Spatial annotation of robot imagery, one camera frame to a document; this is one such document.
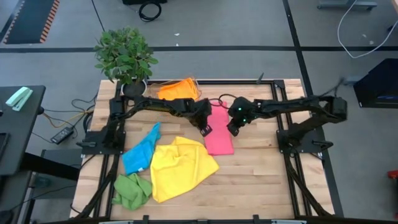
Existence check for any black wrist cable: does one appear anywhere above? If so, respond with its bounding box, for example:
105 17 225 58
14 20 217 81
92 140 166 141
217 93 239 110
207 98 225 109

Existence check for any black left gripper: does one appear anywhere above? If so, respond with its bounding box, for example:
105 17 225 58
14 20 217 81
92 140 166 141
186 98 214 137

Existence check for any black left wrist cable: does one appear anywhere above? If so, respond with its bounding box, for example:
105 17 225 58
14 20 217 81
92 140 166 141
207 98 225 109

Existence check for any grey metal table foot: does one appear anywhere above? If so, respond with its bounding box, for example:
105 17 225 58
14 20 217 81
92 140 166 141
317 0 379 10

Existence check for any clear plastic bin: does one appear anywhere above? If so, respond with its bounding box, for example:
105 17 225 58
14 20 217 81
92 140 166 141
153 77 203 105

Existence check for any orange microfiber towel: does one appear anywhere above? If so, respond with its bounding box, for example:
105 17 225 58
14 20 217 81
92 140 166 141
157 77 200 101

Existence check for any white plant pot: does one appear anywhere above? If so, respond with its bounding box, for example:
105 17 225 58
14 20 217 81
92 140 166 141
120 79 148 98

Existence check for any blue microfiber towel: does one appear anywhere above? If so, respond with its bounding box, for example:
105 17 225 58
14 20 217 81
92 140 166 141
121 122 162 176

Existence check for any mint green stapler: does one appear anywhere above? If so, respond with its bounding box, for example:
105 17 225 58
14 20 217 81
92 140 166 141
5 86 34 112

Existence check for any black case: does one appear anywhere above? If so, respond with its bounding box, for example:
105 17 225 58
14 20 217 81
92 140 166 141
353 58 398 109

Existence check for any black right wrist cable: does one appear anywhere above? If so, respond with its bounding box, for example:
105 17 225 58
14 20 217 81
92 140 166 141
217 93 239 110

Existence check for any black desk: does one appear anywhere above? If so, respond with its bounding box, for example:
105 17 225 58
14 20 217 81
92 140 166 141
0 85 47 177

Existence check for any green microfiber towel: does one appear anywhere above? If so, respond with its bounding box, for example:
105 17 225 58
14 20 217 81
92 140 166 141
111 173 153 212

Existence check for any black orange-striped floor mat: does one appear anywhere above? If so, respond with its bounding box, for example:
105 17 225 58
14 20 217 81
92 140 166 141
0 0 60 45

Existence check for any pink microfiber towel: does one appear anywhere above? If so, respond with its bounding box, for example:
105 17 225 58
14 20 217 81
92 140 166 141
203 101 235 156

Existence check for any yellow microfiber towel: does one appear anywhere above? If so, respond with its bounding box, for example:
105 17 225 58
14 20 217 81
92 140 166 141
150 136 220 203

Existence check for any green leafy plant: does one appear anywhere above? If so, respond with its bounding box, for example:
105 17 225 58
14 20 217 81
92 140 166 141
93 27 159 86

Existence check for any coiled black cable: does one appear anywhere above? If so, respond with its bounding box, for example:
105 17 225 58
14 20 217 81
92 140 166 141
138 1 162 22

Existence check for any black power adapter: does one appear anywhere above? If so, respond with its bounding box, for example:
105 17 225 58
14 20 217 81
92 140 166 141
50 126 75 145

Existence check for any white floor cable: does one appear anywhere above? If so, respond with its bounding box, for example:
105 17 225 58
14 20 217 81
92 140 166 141
337 0 398 59

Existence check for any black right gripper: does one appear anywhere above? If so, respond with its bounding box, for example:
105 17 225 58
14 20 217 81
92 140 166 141
226 96 257 136

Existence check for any black aluminium table frame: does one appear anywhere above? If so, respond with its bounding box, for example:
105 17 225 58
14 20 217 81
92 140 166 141
70 79 345 224

